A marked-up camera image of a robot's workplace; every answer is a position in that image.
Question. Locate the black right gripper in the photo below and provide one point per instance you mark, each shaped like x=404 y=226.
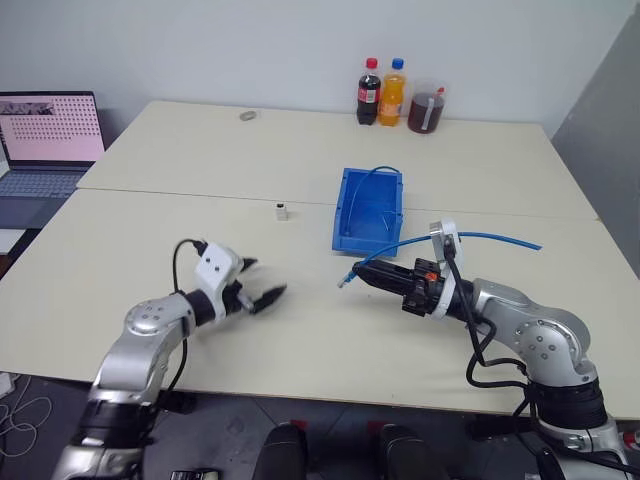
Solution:
x=421 y=287

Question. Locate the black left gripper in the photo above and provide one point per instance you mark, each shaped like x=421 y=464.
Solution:
x=234 y=299

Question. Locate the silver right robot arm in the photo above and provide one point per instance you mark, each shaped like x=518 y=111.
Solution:
x=545 y=340

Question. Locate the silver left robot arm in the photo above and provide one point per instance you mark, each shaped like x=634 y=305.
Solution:
x=145 y=320

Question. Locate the blue plastic bin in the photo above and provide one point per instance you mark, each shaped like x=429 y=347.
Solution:
x=370 y=222

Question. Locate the small grey tape roll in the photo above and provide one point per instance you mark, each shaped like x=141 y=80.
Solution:
x=248 y=116

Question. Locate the clear jar dark liquid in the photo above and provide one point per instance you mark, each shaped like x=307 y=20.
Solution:
x=425 y=112

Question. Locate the dark rounded shape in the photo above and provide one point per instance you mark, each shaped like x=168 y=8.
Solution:
x=402 y=452
x=282 y=452

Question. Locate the orange soda bottle blue cap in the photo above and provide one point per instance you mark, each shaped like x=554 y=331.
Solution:
x=391 y=102

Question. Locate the cola bottle red cap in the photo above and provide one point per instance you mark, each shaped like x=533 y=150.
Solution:
x=369 y=100

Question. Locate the open grey laptop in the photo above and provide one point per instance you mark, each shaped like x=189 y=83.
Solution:
x=45 y=135

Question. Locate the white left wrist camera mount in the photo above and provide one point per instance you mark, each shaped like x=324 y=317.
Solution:
x=217 y=265

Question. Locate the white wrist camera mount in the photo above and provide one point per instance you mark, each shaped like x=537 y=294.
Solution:
x=217 y=265
x=443 y=232

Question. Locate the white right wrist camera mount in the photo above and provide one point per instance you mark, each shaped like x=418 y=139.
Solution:
x=443 y=232

